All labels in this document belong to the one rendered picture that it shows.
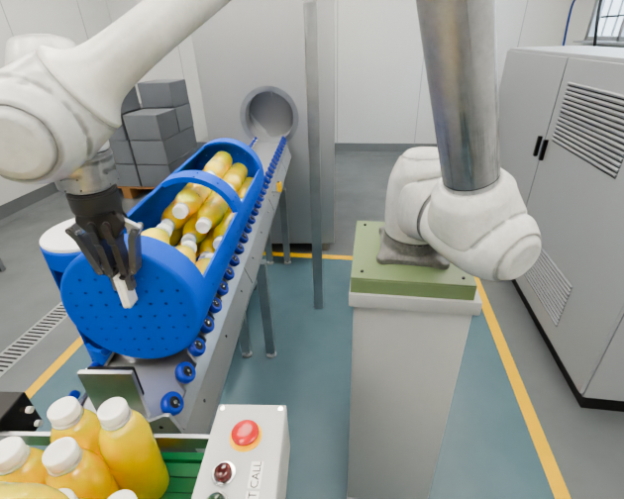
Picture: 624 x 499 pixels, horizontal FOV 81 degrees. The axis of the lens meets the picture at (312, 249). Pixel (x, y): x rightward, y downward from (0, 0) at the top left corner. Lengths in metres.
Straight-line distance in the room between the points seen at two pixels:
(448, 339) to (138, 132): 3.92
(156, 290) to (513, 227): 0.67
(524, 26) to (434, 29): 5.36
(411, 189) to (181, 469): 0.72
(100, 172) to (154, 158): 3.81
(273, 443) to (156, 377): 0.43
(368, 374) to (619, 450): 1.33
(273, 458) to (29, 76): 0.50
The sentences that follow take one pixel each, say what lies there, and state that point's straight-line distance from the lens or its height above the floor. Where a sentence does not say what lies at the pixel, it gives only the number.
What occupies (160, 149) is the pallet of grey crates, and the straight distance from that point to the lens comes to 4.38.
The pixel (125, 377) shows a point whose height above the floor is 1.04.
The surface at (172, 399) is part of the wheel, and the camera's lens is 0.80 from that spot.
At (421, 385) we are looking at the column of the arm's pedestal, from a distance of 1.17.
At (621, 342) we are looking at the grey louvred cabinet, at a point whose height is 0.43.
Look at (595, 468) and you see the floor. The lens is 2.10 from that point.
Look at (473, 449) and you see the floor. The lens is 1.93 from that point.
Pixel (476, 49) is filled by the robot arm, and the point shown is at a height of 1.54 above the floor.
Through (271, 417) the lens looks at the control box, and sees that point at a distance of 0.57.
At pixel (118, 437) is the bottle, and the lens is 0.65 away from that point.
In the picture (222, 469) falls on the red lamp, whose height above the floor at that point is 1.11.
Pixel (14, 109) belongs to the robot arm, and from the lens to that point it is 0.44.
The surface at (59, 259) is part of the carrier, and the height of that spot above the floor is 1.01.
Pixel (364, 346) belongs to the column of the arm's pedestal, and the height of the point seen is 0.82.
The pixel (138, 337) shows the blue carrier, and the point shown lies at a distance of 0.88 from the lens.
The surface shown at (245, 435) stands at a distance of 0.55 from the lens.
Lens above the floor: 1.56
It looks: 30 degrees down
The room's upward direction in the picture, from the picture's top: 2 degrees counter-clockwise
